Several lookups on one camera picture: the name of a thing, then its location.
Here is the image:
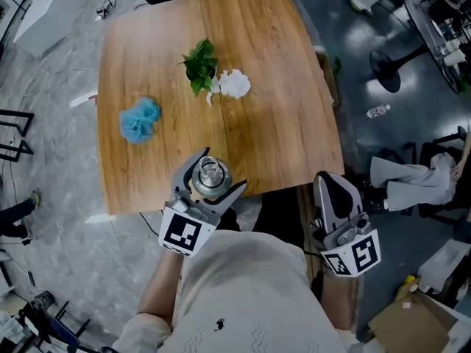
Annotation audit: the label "large cardboard box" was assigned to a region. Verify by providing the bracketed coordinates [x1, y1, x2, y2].
[367, 290, 459, 353]

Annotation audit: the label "white cabinet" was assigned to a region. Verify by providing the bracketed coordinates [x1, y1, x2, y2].
[13, 0, 84, 58]

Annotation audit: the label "person's cream shirt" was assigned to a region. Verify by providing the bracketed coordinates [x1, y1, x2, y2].
[112, 229, 365, 353]

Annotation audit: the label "person's right forearm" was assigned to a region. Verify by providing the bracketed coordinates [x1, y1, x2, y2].
[319, 274, 360, 332]

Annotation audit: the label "black metal frame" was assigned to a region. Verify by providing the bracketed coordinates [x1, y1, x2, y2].
[0, 109, 35, 164]

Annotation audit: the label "black folding chair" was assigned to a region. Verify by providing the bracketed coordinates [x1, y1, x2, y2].
[16, 290, 91, 353]

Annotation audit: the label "green potted plant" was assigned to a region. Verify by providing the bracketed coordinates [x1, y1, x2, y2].
[179, 38, 220, 98]

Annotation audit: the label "stainless steel bottle cap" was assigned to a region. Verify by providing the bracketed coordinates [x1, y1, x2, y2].
[197, 155, 227, 189]

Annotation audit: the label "clear plastic water bottle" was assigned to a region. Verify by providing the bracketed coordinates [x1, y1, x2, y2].
[366, 104, 392, 119]

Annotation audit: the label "crumpled white tissue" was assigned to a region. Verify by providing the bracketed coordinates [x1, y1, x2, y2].
[205, 68, 252, 107]

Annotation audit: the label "person's left forearm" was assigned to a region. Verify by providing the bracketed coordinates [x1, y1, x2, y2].
[138, 250, 184, 330]

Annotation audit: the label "white floor cable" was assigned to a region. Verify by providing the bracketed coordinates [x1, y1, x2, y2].
[21, 68, 99, 101]

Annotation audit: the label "dark round pedestal table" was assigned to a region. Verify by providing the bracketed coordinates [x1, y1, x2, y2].
[369, 0, 463, 94]

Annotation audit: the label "person's black trousers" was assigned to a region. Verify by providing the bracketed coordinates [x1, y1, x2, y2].
[216, 185, 306, 252]

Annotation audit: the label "white foam box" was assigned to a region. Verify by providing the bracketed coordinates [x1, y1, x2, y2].
[417, 239, 471, 293]

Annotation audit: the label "blue mesh bath sponge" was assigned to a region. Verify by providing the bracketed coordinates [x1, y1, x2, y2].
[118, 96, 162, 146]

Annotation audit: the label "small open cardboard box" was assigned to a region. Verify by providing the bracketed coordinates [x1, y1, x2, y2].
[314, 46, 341, 108]

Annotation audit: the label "green bottle body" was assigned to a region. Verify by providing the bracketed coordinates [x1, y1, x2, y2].
[191, 162, 234, 199]

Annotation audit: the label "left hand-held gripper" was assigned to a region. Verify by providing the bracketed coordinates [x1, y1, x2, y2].
[157, 146, 248, 258]

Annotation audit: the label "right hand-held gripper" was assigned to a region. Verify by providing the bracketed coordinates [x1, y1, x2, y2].
[311, 170, 382, 278]

